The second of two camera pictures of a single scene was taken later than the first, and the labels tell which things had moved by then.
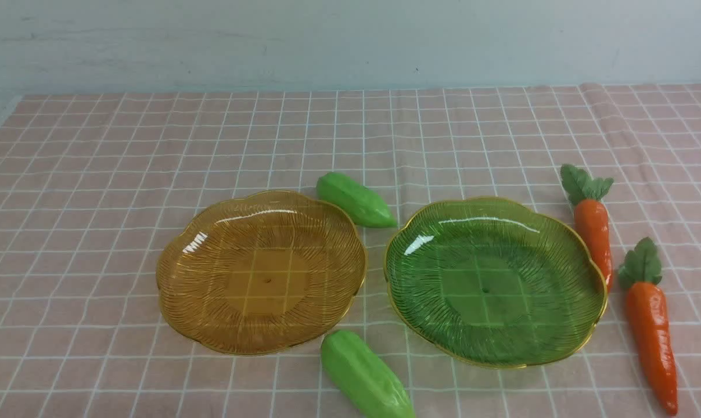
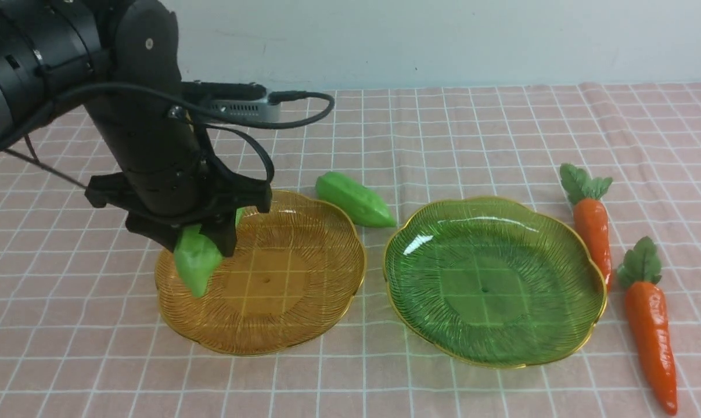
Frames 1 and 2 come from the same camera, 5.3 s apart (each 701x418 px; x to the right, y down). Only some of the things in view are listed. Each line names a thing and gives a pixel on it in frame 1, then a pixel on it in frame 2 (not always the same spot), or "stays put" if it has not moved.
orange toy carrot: (591, 216) stays put
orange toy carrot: (647, 312) stays put
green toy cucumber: (362, 379) -> (198, 256)
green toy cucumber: (367, 208) stays put
